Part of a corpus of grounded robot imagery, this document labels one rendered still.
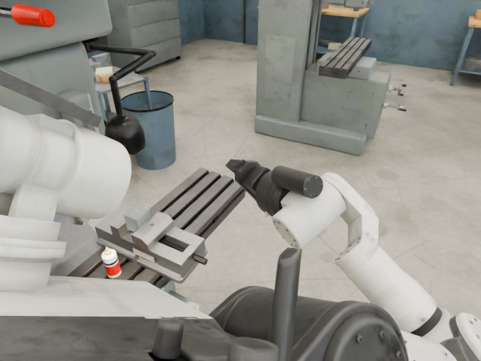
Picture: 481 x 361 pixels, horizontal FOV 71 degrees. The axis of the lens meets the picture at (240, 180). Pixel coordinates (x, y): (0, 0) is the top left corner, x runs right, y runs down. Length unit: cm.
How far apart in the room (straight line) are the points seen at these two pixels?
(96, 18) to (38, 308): 58
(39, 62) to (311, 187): 49
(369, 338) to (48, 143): 24
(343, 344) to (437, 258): 252
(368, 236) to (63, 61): 59
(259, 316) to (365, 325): 9
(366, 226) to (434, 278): 209
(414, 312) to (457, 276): 216
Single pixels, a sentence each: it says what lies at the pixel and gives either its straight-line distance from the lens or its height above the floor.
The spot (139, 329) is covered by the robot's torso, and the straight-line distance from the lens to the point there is 17.
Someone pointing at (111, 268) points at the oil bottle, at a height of 100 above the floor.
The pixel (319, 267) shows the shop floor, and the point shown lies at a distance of 240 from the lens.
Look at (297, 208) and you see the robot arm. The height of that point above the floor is 145.
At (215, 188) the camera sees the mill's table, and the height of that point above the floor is 96.
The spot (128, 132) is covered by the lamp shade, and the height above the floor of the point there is 149.
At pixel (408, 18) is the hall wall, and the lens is 696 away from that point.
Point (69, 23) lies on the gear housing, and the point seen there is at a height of 166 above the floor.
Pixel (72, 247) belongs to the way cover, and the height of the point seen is 92.
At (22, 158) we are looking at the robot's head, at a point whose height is 167.
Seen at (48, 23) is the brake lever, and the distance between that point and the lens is 49.
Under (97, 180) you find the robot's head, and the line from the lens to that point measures 25.
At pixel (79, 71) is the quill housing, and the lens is 73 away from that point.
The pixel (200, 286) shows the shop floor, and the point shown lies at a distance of 225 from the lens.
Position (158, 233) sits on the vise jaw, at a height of 105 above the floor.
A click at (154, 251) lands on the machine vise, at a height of 103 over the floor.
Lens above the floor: 177
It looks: 35 degrees down
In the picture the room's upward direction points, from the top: straight up
